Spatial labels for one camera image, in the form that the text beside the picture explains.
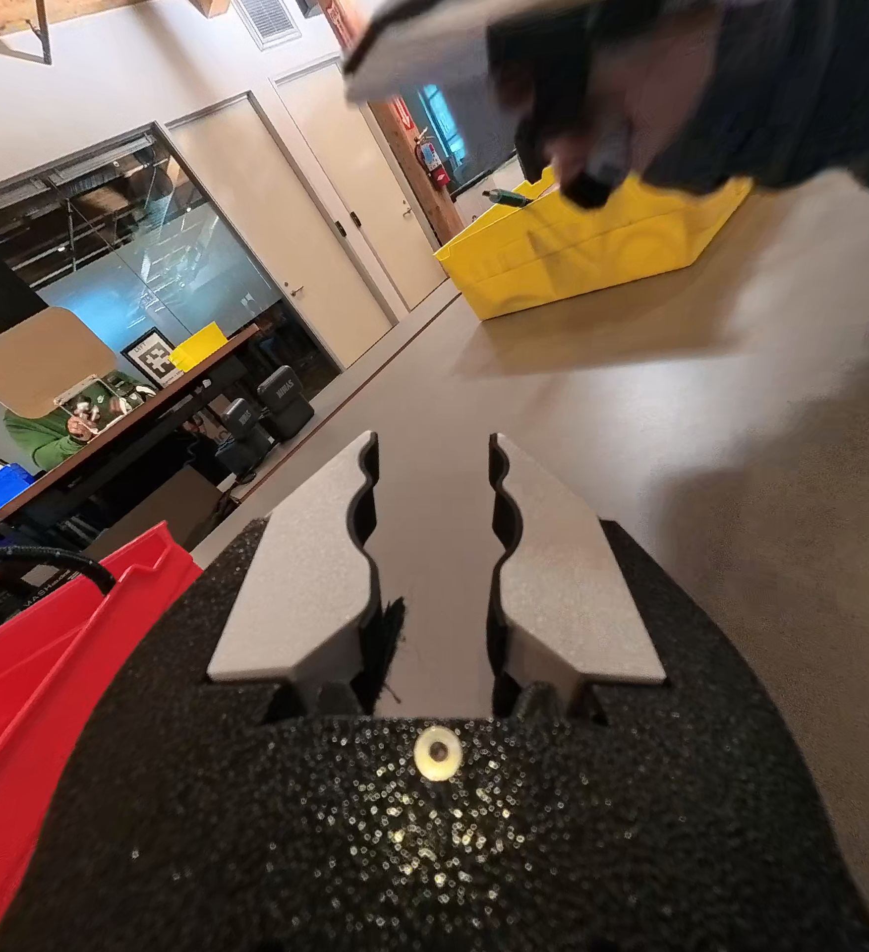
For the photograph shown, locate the person's right hand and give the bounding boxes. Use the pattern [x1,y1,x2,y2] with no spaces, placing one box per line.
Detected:
[542,22,725,196]

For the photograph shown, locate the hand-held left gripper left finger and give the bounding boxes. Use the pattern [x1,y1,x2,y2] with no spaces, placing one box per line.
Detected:
[206,430,381,711]

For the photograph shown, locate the yellow paper sign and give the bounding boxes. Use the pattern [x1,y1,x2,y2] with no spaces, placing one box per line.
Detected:
[169,321,229,371]

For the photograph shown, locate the yellow plastic bin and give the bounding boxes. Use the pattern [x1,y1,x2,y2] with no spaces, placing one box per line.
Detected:
[434,165,755,321]

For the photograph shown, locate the black equipment case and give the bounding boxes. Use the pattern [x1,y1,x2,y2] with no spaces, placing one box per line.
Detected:
[0,564,87,633]

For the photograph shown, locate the white wall vent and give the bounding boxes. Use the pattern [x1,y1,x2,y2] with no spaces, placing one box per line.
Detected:
[232,0,303,51]

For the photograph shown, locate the thin black hub cable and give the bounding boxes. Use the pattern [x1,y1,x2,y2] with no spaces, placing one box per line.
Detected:
[0,545,117,596]

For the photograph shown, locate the red fire extinguisher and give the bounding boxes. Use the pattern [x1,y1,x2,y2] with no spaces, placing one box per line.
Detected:
[412,128,452,193]

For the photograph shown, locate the large glass window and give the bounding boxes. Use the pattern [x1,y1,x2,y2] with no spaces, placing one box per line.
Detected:
[418,80,519,188]

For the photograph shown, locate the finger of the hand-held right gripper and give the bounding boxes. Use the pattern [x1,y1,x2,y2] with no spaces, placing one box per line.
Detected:
[341,0,606,104]

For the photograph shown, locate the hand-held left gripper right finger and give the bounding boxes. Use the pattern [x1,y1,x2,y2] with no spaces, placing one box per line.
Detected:
[488,433,667,711]

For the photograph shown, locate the red plastic bin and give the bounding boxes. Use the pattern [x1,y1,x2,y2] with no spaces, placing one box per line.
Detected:
[0,521,205,952]

